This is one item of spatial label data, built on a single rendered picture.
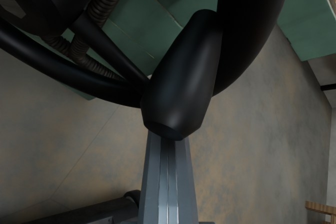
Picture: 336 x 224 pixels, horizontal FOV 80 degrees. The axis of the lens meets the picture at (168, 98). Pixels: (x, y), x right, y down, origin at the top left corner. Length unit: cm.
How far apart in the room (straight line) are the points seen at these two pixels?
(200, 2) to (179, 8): 4
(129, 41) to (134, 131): 69
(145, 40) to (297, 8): 27
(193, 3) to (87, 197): 89
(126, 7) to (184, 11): 11
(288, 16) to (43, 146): 90
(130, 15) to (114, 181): 82
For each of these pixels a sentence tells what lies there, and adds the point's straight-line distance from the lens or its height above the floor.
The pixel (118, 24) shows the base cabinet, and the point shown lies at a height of 60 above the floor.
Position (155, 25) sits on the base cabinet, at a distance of 40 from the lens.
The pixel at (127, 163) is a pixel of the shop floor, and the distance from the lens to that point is 108.
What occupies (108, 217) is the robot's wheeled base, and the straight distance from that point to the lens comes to 88.
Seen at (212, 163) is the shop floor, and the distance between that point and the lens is 149.
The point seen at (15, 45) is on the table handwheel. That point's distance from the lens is 28.
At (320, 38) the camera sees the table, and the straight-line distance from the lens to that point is 36.
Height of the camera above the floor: 95
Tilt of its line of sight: 51 degrees down
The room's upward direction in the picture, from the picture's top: 77 degrees clockwise
